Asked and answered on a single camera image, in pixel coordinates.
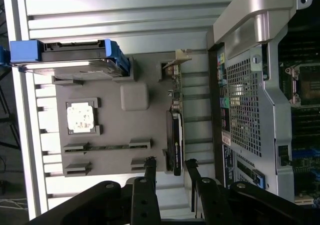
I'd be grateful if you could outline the open black PC case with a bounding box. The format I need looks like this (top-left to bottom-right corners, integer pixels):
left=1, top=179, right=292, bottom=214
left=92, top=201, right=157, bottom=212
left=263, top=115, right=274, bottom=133
left=206, top=0, right=320, bottom=209

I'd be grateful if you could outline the hard disk in blue carrier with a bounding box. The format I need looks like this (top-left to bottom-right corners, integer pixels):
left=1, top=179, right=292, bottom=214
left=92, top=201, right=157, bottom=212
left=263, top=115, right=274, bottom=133
left=0, top=39, right=131, bottom=80

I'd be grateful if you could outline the silver CPU chip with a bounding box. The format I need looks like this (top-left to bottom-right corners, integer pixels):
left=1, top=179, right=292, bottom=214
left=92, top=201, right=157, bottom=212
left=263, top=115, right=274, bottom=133
left=66, top=101, right=97, bottom=134

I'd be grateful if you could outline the blue case latch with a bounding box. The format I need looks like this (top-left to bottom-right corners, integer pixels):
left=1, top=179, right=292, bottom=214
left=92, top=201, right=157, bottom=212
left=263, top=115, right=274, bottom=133
left=253, top=169, right=266, bottom=189

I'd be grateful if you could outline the CPU socket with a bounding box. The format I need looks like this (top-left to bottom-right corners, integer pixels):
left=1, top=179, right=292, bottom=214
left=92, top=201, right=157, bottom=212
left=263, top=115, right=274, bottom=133
left=284, top=62, right=320, bottom=109

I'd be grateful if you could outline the green motherboard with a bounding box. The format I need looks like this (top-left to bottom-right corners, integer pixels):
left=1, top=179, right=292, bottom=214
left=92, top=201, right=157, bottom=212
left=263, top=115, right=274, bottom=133
left=277, top=22, right=320, bottom=206

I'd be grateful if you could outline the green RAM stick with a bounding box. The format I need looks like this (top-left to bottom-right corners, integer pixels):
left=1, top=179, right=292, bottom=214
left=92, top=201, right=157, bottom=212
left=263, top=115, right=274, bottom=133
left=63, top=142, right=151, bottom=153

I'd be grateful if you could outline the grey plastic parts rack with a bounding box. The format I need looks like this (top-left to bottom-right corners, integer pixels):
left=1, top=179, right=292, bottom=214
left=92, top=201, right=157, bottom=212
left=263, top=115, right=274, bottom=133
left=51, top=54, right=186, bottom=178

